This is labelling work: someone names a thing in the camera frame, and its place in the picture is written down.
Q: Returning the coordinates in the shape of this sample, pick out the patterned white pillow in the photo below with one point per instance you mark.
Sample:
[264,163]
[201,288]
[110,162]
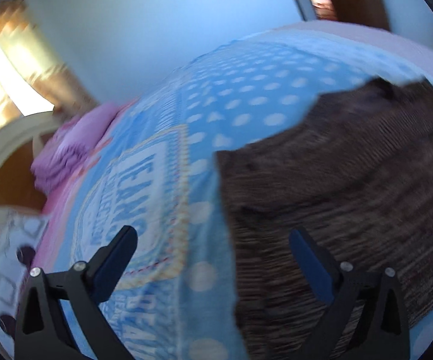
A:
[10,240]

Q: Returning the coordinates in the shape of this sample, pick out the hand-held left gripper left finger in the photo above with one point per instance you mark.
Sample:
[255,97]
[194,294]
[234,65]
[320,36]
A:
[111,270]

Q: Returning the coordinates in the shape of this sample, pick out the patchwork printed bed sheet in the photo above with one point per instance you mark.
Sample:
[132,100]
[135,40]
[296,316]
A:
[239,82]

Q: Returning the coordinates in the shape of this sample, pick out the cream and wood headboard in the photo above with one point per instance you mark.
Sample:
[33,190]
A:
[10,135]

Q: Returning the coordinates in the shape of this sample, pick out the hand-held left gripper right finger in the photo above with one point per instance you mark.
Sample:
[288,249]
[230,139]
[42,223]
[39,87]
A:
[314,266]

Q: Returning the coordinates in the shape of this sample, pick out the folded pink blanket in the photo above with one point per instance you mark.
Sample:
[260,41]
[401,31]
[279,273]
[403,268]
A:
[74,146]

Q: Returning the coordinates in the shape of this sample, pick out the brown knitted sweater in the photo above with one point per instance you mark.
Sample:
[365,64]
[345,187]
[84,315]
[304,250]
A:
[351,176]

